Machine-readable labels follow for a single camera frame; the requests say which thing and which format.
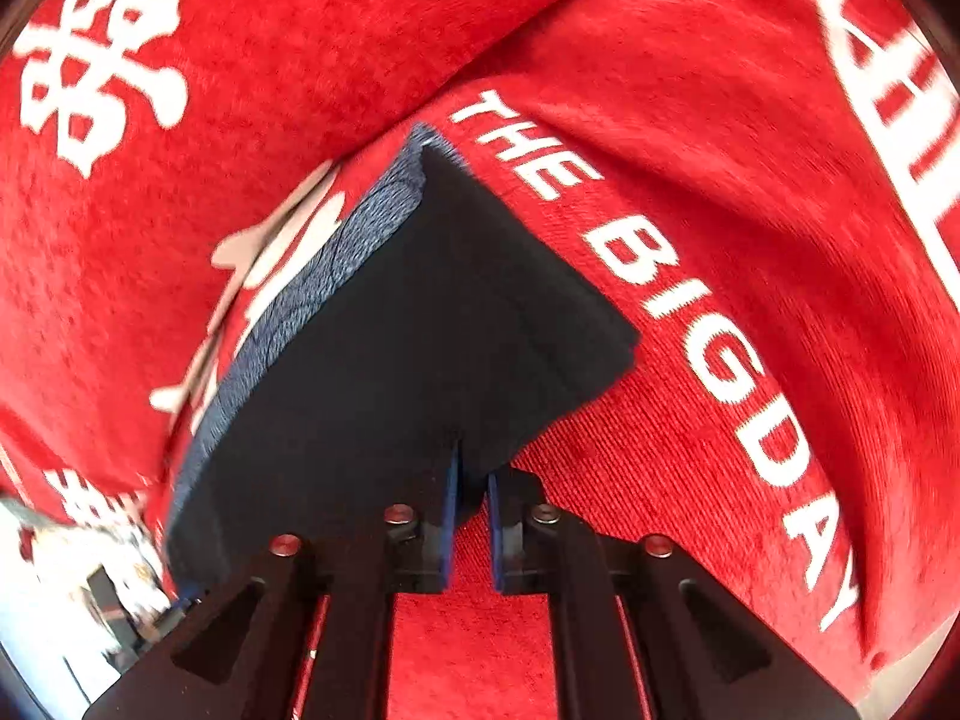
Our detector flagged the black pants with blue waistband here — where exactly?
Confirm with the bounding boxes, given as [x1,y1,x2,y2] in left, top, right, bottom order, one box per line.
[166,125,640,592]

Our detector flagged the red bedspread with white characters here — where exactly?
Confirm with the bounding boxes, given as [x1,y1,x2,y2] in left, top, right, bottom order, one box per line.
[0,0,960,720]

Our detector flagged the red pillow with white characters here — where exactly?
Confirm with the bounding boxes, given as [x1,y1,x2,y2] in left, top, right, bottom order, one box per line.
[2,0,558,491]

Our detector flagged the white floral cloth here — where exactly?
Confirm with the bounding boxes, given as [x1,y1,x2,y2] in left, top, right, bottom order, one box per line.
[2,496,169,718]

